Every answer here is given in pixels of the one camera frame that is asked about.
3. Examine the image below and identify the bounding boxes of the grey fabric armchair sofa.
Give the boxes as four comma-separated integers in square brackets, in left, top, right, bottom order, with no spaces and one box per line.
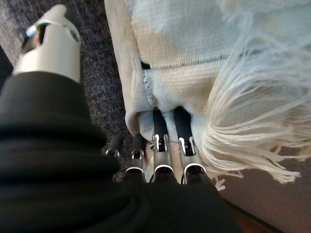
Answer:
[0,0,151,183]

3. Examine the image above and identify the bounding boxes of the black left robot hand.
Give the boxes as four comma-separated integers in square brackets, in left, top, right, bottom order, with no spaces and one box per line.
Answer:
[0,4,241,233]

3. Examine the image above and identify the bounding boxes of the white fringed cushion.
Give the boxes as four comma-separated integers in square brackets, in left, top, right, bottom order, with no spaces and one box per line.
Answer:
[104,0,311,192]

